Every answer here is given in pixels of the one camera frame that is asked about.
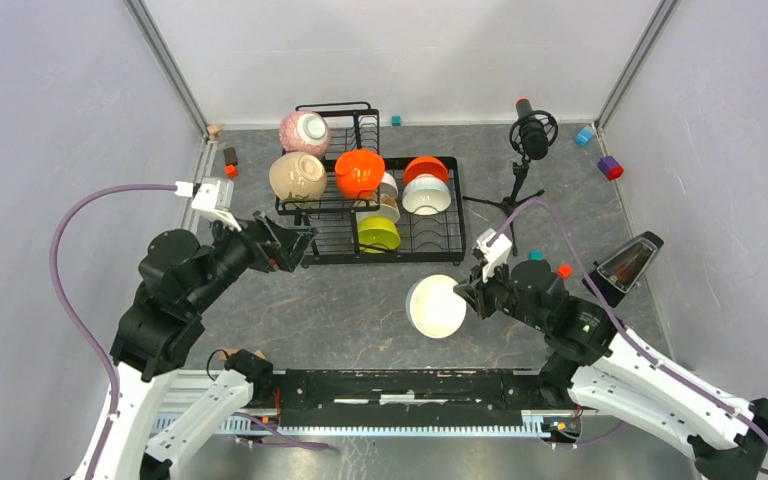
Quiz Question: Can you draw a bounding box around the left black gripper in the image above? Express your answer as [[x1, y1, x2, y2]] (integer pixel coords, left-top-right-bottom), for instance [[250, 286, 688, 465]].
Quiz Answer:
[[188, 205, 319, 312]]

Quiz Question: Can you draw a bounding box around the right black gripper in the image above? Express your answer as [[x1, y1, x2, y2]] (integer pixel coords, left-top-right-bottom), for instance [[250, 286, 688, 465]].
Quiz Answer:
[[452, 255, 548, 332]]

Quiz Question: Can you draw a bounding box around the orange bowl tier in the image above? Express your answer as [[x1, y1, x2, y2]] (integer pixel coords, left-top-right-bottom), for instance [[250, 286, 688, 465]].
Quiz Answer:
[[334, 149, 385, 199]]

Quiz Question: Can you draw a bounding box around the white bowl grey rim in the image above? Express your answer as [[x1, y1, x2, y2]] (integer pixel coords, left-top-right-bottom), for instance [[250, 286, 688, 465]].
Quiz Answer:
[[402, 174, 452, 216]]

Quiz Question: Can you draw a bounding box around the orange bowl rack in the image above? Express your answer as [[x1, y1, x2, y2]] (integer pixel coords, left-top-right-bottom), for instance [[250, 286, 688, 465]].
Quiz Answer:
[[403, 156, 449, 185]]

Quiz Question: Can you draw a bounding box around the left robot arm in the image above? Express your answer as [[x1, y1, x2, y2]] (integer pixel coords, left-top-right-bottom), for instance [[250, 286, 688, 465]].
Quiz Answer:
[[73, 213, 318, 479]]

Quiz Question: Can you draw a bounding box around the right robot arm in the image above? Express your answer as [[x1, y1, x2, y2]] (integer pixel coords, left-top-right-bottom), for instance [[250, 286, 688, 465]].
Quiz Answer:
[[453, 260, 768, 479]]

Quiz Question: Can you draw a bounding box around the white bowl behind rack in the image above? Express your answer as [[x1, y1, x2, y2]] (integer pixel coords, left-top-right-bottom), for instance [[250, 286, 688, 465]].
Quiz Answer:
[[379, 172, 399, 199]]

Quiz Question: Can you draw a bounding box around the beige ceramic bowl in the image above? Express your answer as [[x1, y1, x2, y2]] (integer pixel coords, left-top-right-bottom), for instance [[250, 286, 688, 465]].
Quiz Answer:
[[269, 151, 327, 202]]

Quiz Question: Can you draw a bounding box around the lime green bowl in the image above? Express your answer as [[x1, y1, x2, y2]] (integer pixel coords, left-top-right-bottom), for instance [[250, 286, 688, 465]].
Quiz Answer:
[[357, 216, 401, 253]]

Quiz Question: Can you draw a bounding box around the small orange cube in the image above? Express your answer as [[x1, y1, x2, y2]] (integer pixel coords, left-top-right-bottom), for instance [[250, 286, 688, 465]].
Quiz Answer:
[[557, 264, 574, 280]]

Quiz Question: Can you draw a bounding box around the patterned cream bowl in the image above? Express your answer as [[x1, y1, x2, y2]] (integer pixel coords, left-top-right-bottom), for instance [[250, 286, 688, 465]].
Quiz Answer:
[[355, 194, 401, 224]]

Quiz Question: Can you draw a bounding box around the orange cube left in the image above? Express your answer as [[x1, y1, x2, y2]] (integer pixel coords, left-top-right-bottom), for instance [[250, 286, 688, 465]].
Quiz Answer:
[[224, 164, 238, 179]]

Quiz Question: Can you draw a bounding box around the brown block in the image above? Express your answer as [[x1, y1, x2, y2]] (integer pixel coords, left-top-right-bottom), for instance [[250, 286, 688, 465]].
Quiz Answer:
[[223, 147, 238, 166]]

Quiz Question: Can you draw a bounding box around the pink floral bowl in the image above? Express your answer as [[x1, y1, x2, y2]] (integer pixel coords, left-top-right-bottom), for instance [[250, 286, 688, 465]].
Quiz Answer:
[[279, 110, 331, 159]]

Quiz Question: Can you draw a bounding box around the wooden cube corner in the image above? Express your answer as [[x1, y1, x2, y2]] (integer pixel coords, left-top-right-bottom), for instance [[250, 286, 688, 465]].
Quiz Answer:
[[207, 124, 221, 140]]

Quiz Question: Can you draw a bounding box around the black microphone on tripod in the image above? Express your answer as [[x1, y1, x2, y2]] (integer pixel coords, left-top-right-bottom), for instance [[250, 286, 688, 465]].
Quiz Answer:
[[463, 97, 560, 258]]

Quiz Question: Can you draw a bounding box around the purple red block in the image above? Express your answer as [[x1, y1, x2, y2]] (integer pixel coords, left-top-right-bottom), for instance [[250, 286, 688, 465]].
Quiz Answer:
[[597, 155, 624, 181]]

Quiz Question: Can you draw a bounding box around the blue block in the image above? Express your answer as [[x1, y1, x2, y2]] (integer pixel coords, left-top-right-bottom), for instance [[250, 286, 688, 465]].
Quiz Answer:
[[574, 125, 596, 147]]

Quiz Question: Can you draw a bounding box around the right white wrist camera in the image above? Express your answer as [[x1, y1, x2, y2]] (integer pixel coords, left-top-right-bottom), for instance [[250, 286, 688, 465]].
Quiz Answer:
[[476, 228, 513, 282]]

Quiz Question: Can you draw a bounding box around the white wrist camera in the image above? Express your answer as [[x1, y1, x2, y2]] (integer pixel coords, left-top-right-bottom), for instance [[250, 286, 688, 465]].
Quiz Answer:
[[190, 177, 241, 231], [476, 228, 513, 282]]

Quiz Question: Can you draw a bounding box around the black wire dish rack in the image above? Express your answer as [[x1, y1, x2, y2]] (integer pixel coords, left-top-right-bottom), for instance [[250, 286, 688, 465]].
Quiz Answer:
[[274, 102, 466, 267]]

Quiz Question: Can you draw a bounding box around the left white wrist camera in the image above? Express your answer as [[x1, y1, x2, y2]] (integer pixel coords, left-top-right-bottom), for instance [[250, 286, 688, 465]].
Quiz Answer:
[[190, 177, 241, 231]]

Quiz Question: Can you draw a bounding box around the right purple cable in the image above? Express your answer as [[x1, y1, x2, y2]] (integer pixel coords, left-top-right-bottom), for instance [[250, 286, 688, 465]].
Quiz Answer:
[[489, 197, 768, 478]]

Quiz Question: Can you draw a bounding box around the purple cable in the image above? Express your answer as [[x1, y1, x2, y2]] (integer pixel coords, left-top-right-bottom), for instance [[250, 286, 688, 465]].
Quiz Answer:
[[49, 184, 194, 480], [489, 197, 768, 478]]

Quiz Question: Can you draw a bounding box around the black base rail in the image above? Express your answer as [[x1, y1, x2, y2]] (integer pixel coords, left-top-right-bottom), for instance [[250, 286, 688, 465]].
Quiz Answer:
[[269, 369, 577, 428]]

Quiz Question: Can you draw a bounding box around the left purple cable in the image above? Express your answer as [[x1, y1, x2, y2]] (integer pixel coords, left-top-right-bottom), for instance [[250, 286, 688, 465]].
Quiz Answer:
[[49, 184, 194, 480]]

